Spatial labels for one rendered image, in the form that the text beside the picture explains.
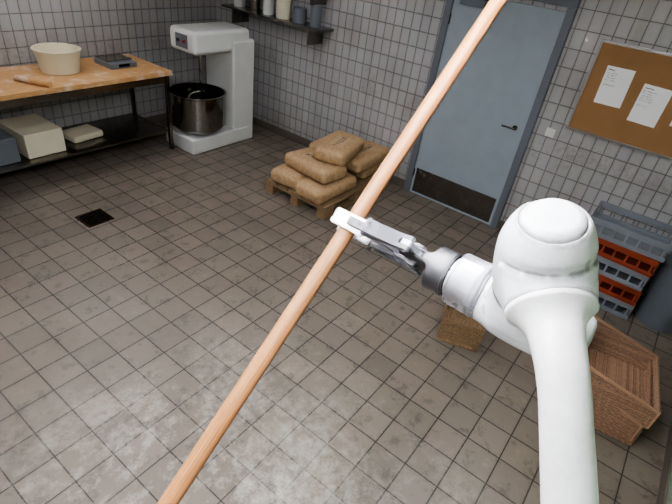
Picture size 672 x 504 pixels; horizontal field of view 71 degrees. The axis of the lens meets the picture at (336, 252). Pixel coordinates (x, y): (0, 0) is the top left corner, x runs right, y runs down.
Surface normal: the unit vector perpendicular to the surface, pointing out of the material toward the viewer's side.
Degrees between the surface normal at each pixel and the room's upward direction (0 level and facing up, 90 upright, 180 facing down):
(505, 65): 90
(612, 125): 90
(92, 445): 0
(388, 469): 0
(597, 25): 90
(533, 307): 85
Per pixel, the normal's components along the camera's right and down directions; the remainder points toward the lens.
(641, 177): -0.61, 0.39
